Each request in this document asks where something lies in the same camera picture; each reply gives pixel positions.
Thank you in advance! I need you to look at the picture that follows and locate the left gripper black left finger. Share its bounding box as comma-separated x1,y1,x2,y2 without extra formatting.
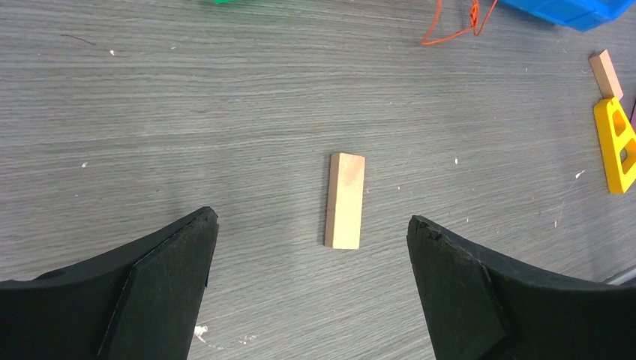
1,207,218,359

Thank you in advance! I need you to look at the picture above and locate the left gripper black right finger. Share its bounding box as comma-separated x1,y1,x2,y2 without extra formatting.
406,216,635,359

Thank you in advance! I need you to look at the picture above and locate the orange cable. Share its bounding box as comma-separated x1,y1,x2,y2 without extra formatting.
421,0,499,47

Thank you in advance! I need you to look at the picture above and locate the small wooden block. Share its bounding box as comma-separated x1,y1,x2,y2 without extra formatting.
324,152,365,250

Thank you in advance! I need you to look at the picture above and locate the yellow orange toy piece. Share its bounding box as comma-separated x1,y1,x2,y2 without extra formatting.
593,97,635,194

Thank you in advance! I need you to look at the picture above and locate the blue plastic bin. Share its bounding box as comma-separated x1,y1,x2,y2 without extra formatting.
501,0,635,32

